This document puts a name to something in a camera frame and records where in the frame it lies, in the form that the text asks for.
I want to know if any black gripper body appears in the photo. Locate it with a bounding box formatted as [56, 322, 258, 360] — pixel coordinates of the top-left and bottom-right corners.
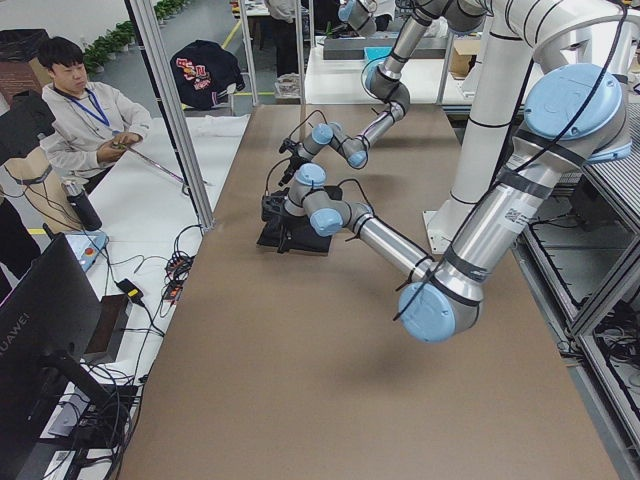
[279, 158, 303, 186]
[269, 197, 294, 253]

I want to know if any black printed t-shirt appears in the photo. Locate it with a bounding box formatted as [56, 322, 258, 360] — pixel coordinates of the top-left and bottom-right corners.
[257, 187, 334, 254]

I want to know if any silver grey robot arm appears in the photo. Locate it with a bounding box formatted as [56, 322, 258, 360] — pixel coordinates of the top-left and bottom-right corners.
[260, 1, 639, 342]
[278, 1, 486, 186]

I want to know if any metal rod with clamp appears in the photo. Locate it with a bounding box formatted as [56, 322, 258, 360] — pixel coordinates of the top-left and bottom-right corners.
[111, 142, 190, 195]

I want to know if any dark navy jacket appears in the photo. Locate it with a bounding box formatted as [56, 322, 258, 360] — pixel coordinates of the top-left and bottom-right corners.
[169, 40, 246, 110]

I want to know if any black water bottle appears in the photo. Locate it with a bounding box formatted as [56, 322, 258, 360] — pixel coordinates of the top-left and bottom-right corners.
[62, 179, 102, 231]

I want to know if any blue white teach pendant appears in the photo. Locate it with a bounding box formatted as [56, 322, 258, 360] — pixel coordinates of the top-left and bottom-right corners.
[64, 231, 108, 272]

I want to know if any seated person grey hoodie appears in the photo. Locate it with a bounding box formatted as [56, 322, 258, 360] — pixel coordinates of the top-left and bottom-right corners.
[37, 37, 152, 182]

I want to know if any white central mounting column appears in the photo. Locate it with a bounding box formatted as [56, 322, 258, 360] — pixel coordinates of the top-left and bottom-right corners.
[422, 0, 586, 256]

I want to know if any black computer monitor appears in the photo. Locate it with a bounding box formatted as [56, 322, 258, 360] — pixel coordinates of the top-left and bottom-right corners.
[1, 234, 124, 479]

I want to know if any aluminium cell frame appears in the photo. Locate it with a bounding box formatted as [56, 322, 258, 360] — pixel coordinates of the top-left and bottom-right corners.
[124, 1, 306, 231]

